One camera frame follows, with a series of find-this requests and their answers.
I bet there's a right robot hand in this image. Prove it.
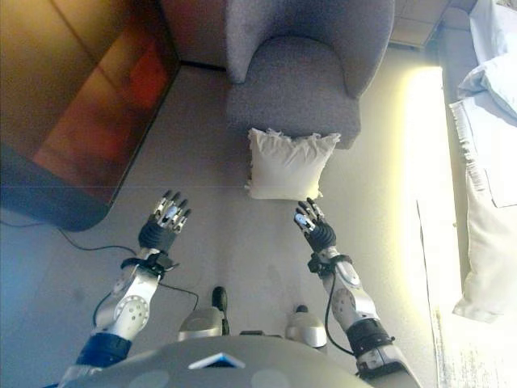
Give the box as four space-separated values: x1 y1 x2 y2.
293 196 338 254

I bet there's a right silver robot leg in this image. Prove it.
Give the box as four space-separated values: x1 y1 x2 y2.
284 305 328 348

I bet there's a silver robot leg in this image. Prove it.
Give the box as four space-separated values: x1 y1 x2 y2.
177 285 229 343
284 305 328 348

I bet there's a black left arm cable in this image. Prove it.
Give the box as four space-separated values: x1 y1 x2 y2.
91 290 122 329

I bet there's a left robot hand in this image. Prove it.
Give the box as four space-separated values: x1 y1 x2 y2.
138 188 192 251

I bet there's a white fringed bed blanket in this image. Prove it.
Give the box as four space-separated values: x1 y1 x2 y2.
448 99 517 324

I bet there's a left silver robot leg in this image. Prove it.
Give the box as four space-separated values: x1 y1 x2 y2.
177 285 229 343

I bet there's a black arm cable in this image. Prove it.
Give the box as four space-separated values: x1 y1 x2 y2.
91 290 122 329
325 258 359 356

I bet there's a white bed duvet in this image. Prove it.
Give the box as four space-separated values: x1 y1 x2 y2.
468 0 517 68

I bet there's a glossy dark wooden cabinet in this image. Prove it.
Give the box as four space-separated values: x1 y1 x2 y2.
0 0 181 233

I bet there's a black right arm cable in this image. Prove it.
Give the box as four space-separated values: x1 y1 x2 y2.
325 258 359 356

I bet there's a white fringed cushion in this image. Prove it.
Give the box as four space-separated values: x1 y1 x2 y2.
244 127 343 202

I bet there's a grey robot torso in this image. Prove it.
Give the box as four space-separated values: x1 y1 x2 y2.
60 334 364 388

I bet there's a pale blue bed pillow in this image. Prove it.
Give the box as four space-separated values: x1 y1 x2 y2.
456 52 517 120

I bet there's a beige panelled nightstand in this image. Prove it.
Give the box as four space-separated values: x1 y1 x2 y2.
389 0 452 49

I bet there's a grey fabric armchair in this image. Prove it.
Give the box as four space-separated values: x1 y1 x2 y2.
224 0 396 150

